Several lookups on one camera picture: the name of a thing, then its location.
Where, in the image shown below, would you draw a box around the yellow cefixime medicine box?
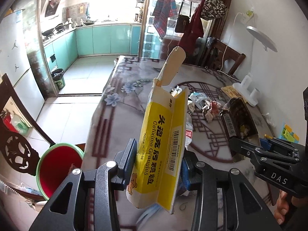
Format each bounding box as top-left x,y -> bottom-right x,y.
126,46 -> 188,213

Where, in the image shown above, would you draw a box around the dark snack package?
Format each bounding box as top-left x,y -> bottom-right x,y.
219,96 -> 259,162

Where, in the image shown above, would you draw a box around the black shoulder bag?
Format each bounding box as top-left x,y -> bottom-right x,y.
174,0 -> 192,33

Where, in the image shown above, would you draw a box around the green red trash bin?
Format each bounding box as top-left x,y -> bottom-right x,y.
35,143 -> 84,200

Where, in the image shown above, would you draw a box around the black kitchen trash bin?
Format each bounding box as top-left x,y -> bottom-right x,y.
51,68 -> 65,90

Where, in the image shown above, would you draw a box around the teal kitchen cabinets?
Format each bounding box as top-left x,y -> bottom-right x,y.
43,23 -> 141,70

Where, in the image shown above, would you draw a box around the right hand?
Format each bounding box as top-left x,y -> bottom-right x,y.
274,190 -> 293,225

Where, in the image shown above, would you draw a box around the colourful toy blocks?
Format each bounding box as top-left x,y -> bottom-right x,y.
279,124 -> 300,143

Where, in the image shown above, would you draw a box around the clear plastic bottle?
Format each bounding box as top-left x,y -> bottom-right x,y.
185,113 -> 193,149

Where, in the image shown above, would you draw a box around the floral patterned tablecloth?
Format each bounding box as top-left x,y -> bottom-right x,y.
81,55 -> 277,231

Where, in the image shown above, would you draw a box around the crumpled red white wrapper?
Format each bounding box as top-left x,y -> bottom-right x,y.
203,101 -> 222,123

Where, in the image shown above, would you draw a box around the white desk lamp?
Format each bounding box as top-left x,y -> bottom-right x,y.
232,25 -> 278,107

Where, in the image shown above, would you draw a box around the yellow book on table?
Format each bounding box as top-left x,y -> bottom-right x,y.
221,85 -> 247,103

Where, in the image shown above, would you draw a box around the green white detergent bag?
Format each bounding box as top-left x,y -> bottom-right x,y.
11,114 -> 29,135

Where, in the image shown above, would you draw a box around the dark carved wooden chair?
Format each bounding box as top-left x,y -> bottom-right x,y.
1,74 -> 55,176

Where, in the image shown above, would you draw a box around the red bottle on floor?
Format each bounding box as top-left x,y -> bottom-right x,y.
1,110 -> 17,132

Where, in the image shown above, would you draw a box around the red hanging garment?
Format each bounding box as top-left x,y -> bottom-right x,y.
178,0 -> 205,57

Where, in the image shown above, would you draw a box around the white refrigerator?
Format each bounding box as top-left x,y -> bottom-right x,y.
0,10 -> 44,119

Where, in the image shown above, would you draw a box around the black patterned hanging bag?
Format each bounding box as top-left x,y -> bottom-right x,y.
200,0 -> 228,20

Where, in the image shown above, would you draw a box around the plaid hanging towel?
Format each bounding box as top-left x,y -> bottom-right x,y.
152,0 -> 177,38

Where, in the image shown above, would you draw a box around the range hood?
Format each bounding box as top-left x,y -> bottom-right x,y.
40,0 -> 66,20

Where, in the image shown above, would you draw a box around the wooden chair by wall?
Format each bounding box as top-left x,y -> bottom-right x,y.
199,37 -> 246,75

